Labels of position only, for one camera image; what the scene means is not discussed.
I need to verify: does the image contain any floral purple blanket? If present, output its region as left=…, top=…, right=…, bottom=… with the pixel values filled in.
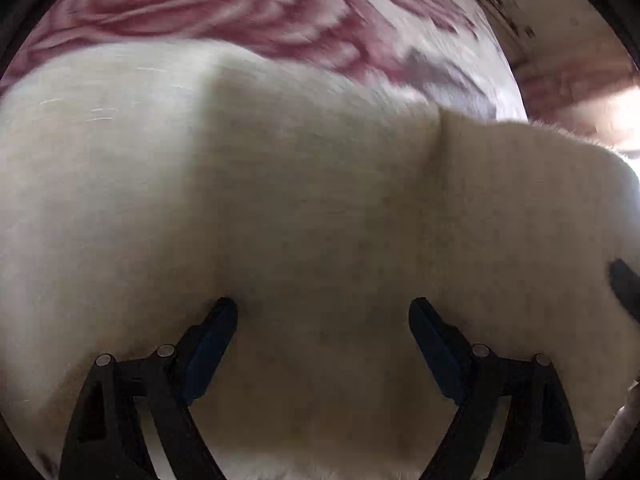
left=0, top=0, right=530, bottom=123

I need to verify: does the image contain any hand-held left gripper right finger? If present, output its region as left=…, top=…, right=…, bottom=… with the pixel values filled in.
left=408, top=297, right=586, bottom=480

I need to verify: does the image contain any white fuzzy jacket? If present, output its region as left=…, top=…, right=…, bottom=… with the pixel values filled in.
left=0, top=39, right=640, bottom=480

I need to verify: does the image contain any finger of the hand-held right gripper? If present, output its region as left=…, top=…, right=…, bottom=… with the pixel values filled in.
left=609, top=258, right=640, bottom=322

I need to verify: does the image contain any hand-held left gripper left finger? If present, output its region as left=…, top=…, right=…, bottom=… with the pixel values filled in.
left=59, top=297, right=239, bottom=480

